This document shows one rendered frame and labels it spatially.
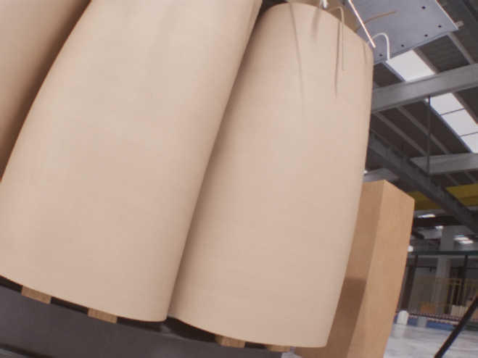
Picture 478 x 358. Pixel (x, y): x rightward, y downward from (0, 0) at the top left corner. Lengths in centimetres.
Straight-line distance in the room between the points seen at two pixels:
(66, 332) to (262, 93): 68
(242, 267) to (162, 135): 29
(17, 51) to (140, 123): 30
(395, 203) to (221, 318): 123
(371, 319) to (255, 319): 102
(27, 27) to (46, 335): 61
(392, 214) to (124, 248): 136
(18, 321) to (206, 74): 63
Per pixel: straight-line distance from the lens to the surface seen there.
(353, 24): 125
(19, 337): 75
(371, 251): 160
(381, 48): 154
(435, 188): 1407
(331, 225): 80
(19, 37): 72
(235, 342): 81
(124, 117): 61
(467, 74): 1482
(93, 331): 74
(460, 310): 1566
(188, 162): 64
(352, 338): 158
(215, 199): 75
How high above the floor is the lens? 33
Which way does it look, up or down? 14 degrees up
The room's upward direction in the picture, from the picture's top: 15 degrees clockwise
